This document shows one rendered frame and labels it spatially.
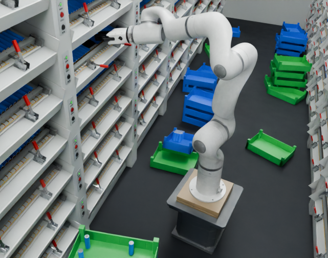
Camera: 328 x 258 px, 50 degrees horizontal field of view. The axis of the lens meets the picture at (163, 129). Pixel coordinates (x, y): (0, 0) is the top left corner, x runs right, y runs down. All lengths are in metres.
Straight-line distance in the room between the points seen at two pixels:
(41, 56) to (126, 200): 1.22
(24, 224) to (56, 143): 0.33
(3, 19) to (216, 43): 0.71
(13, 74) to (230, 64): 0.72
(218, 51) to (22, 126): 0.73
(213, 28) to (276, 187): 1.41
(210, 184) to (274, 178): 0.87
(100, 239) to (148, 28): 0.90
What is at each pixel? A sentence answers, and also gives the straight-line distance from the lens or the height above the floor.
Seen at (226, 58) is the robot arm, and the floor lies 1.12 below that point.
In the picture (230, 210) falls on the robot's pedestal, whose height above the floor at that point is 0.28.
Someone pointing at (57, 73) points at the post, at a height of 1.03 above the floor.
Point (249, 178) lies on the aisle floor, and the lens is 2.49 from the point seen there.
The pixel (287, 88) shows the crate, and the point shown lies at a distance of 3.62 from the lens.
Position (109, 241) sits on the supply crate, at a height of 0.49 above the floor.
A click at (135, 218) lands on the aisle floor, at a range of 2.13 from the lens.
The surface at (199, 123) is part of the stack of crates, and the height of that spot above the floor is 0.03.
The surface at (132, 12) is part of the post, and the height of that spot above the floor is 1.06.
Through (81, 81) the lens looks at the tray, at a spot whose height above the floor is 0.93.
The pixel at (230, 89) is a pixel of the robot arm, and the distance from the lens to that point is 1.43.
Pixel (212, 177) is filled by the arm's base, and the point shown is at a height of 0.46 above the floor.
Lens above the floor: 1.63
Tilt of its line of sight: 35 degrees down
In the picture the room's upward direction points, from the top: 4 degrees clockwise
